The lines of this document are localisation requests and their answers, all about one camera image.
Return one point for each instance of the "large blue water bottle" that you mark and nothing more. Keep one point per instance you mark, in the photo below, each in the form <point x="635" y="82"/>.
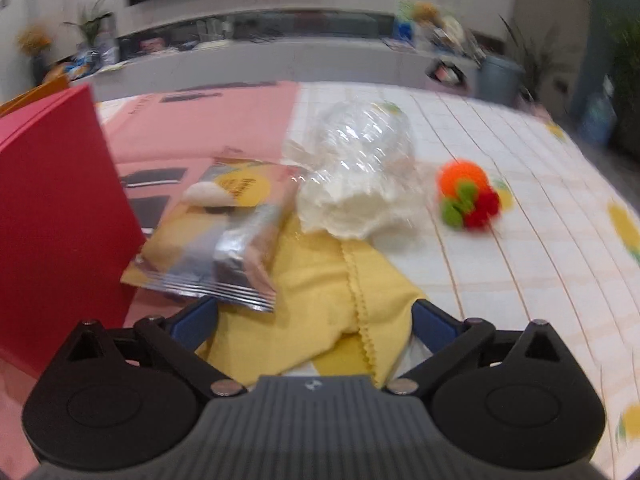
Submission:
<point x="598" y="112"/>

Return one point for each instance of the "colourful snack bags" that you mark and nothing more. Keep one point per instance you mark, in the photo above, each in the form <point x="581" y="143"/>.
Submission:
<point x="80" y="66"/>

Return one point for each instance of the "white marble media console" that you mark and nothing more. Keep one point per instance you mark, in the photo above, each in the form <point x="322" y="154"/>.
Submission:
<point x="300" y="62"/>

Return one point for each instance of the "yellow silver snack packet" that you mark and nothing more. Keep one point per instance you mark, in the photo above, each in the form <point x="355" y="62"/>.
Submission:
<point x="200" y="250"/>

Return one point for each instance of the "orange green red pompom toy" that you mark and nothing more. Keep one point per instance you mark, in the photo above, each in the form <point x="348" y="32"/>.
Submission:
<point x="462" y="177"/>

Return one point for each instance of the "orange-red box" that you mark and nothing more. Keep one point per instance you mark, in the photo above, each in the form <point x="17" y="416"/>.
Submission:
<point x="55" y="200"/>

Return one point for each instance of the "dark green vase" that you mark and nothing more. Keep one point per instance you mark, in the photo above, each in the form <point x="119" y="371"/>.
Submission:
<point x="39" y="70"/>

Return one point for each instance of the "clear bag of white tissue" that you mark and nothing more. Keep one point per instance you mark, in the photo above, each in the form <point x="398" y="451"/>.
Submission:
<point x="360" y="180"/>

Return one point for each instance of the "checkered corn print tablecloth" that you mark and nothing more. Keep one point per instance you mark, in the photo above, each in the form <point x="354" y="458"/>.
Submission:
<point x="525" y="285"/>

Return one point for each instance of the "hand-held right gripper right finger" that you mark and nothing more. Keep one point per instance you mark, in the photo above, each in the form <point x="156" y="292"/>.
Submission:
<point x="432" y="322"/>

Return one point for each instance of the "spiky green floor plant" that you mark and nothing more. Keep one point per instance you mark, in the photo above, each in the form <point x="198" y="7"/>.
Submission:
<point x="532" y="60"/>

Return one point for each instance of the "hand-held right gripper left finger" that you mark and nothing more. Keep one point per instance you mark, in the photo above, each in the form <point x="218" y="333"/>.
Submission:
<point x="192" y="320"/>

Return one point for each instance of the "green long-leaf plant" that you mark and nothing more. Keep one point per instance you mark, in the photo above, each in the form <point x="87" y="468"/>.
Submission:
<point x="92" y="20"/>

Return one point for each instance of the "grey trash bin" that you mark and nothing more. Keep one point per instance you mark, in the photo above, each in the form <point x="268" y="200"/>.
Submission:
<point x="500" y="80"/>

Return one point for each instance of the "brown teddy bear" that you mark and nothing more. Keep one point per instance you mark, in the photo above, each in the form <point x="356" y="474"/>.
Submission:
<point x="426" y="14"/>

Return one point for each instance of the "blue tissue pack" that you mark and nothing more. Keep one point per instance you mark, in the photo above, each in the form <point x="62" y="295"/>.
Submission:
<point x="403" y="30"/>

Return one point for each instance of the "yellow cloth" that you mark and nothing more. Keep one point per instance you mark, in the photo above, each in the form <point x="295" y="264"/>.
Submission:
<point x="320" y="300"/>

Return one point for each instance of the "pink printed board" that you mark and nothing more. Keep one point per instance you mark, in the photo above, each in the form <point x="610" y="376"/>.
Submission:
<point x="200" y="125"/>

